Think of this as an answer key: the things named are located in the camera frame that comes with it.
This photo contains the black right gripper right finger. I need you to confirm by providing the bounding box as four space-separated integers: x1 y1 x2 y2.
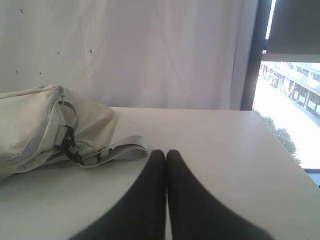
166 149 273 240

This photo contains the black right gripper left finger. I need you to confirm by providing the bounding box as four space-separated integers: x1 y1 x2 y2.
72 150 167 240

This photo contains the white fabric backpack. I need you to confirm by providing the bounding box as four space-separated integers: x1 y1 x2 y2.
0 85 148 179

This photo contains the white backdrop cloth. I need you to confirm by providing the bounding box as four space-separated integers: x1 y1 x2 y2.
0 0 258 110

